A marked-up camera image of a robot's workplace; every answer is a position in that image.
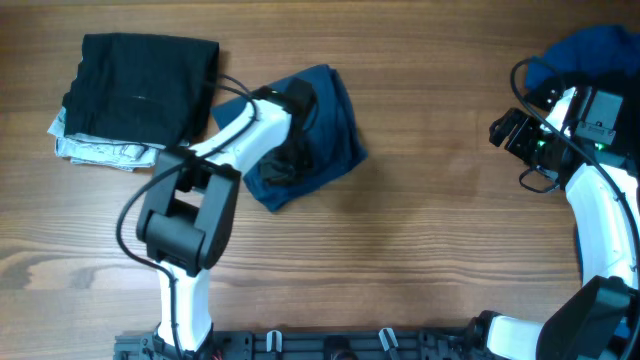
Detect blue t-shirt pile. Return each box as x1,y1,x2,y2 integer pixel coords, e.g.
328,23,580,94
525,25,639,90

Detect folded light grey garment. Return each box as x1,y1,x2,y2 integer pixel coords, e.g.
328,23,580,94
48,106,191,172

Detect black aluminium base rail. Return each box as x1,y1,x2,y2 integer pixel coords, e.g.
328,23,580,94
113,327,501,360

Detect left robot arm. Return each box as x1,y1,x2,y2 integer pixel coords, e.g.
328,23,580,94
136,78,317,359

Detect right black cable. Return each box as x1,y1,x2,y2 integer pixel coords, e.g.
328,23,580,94
509,57,640,360

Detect navy blue shorts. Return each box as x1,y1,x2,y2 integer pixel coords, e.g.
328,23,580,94
243,64,367,212

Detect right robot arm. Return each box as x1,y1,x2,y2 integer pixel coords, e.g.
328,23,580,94
452,86,639,359

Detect folded black garment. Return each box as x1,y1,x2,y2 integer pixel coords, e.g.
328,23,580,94
62,33,220,147

